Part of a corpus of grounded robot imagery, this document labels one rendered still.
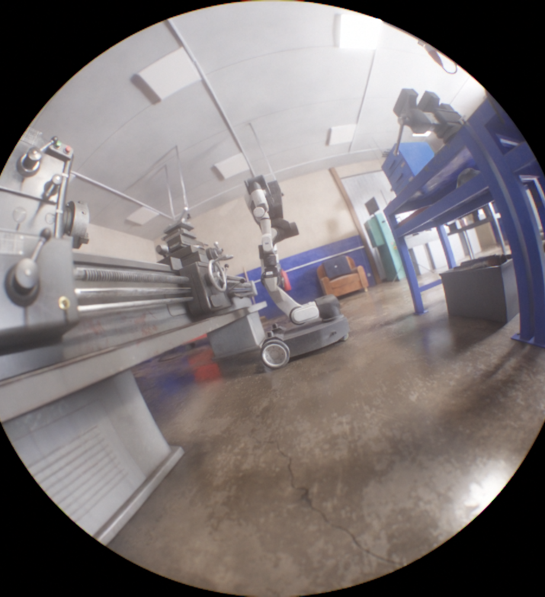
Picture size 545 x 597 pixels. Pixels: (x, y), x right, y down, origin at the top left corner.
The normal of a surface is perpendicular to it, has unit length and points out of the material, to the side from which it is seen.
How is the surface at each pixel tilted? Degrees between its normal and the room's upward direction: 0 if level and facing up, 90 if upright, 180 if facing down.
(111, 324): 90
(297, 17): 180
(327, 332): 90
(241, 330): 90
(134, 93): 180
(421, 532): 0
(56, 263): 90
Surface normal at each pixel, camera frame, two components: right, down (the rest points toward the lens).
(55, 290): 0.94, -0.30
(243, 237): -0.15, 0.04
